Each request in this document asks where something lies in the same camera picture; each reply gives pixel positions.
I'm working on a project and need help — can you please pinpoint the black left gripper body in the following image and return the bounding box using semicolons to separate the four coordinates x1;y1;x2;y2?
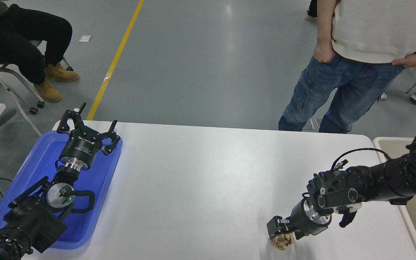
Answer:
58;127;102;170

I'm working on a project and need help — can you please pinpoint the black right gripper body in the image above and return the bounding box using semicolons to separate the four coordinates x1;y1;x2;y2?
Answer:
289;203;329;236

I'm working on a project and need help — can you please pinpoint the tan paper ball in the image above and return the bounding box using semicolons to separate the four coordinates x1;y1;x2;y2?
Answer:
271;232;295;251

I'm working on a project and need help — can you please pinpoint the standing person's right hand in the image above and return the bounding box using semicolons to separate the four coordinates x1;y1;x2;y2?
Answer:
313;40;338;64

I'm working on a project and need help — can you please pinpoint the standing person's left hand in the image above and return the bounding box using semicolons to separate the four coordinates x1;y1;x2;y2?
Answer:
391;52;416;69

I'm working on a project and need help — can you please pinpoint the blue plastic tray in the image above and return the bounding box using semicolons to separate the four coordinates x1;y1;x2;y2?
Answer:
0;130;123;250

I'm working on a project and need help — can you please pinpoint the seated person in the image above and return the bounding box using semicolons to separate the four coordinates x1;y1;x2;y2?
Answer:
0;0;80;103

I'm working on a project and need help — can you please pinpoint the standing person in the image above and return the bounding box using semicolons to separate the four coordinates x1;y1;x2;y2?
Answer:
278;0;416;134

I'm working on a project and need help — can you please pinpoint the person with tan shoe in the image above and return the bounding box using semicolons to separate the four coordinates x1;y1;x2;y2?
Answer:
305;0;320;23

